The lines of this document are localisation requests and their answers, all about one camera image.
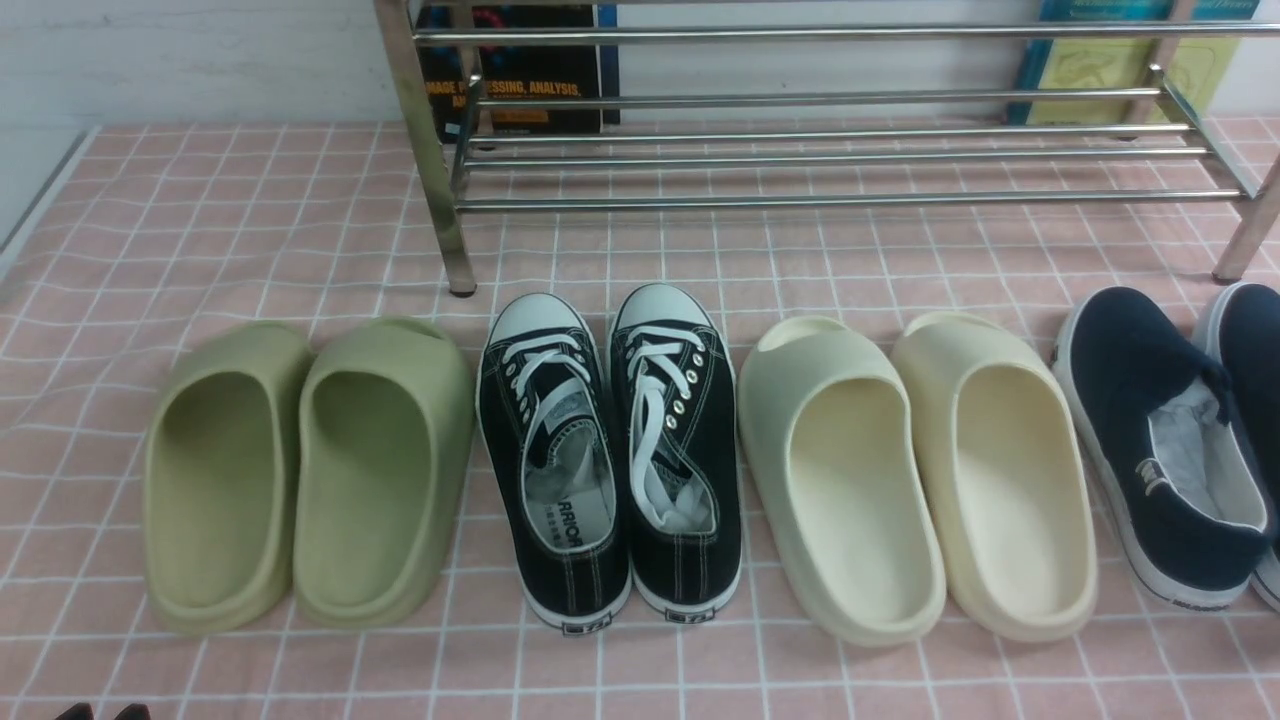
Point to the navy slip-on shoe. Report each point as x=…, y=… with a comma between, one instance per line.
x=1255, y=350
x=1158, y=417

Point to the steel shoe rack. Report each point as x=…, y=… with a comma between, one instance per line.
x=1160, y=124

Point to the right black canvas sneaker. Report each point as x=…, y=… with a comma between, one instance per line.
x=672, y=383

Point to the black canvas sneaker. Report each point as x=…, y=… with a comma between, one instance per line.
x=672, y=383
x=541, y=409

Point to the left black canvas sneaker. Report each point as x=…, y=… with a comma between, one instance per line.
x=541, y=409

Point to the left cream slipper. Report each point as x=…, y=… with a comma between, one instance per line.
x=825, y=424

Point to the cream slipper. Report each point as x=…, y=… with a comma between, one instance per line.
x=1003, y=475
x=825, y=424

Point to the right olive green slipper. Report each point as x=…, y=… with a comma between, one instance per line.
x=386, y=424

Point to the olive green slipper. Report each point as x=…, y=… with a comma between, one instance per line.
x=386, y=424
x=220, y=475

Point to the right cream slipper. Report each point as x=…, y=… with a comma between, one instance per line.
x=1003, y=475

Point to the left olive green slipper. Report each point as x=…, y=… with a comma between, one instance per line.
x=220, y=475

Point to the pink checkered tablecloth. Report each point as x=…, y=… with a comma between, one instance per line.
x=157, y=237

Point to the teal and yellow book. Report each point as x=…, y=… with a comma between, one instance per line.
x=1196, y=69

